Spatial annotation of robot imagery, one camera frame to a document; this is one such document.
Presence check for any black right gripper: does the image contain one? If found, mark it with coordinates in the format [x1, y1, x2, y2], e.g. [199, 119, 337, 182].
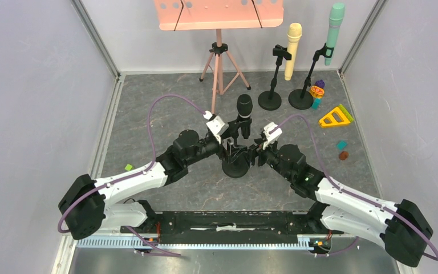
[242, 137, 293, 182]

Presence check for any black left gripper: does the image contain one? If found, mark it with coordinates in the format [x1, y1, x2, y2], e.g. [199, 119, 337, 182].
[185, 130, 248, 167]

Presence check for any black microphone desk stand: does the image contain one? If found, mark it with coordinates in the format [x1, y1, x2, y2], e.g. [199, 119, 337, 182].
[221, 115, 252, 179]

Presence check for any black microphone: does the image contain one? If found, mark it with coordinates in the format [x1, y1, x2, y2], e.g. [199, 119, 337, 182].
[236, 94, 253, 139]

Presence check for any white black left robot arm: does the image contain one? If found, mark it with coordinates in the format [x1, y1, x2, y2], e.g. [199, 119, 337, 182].
[58, 130, 249, 240]

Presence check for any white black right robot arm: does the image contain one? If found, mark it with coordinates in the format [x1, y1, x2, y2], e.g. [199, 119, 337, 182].
[248, 140, 433, 268]

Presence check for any black middle microphone stand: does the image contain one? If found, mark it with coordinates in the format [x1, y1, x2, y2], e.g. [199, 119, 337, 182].
[258, 45, 291, 111]

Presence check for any black right microphone stand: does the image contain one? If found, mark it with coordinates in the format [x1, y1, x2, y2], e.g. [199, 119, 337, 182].
[288, 43, 334, 110]

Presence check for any yellow microphone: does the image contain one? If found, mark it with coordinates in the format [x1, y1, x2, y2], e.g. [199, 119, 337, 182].
[284, 23, 302, 81]

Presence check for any pink tripod music stand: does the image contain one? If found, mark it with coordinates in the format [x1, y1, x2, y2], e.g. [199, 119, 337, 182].
[154, 0, 284, 113]

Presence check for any green microphone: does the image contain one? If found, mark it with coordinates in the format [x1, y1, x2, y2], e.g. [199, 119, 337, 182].
[325, 3, 346, 66]

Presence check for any teal toy block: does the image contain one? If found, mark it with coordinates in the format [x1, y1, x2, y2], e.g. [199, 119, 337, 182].
[311, 98, 322, 110]

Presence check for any yellow triangular toy block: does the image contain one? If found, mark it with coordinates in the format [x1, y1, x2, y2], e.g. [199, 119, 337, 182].
[319, 104, 354, 128]

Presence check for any small teal cube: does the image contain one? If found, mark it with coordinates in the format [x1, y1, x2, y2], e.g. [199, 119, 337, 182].
[336, 140, 347, 150]

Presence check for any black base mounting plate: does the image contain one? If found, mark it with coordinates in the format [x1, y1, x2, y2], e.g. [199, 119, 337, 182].
[134, 211, 330, 244]

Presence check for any brown round toy piece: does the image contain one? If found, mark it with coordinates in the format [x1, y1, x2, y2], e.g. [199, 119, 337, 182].
[338, 151, 349, 160]

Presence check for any purple toy block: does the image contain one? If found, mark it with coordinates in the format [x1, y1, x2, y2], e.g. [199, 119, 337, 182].
[314, 79, 326, 89]

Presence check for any small green cube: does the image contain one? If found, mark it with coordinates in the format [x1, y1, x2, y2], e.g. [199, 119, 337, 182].
[124, 164, 133, 171]

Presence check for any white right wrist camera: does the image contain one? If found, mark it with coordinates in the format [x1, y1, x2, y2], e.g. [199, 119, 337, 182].
[261, 122, 282, 150]

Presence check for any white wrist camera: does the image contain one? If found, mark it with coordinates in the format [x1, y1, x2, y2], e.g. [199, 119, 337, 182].
[203, 111, 229, 144]
[261, 122, 282, 150]

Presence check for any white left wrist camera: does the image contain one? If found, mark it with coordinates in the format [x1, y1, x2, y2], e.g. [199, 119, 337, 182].
[203, 111, 229, 144]

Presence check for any white slotted cable duct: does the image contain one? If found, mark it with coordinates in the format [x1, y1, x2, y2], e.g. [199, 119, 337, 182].
[76, 235, 314, 251]

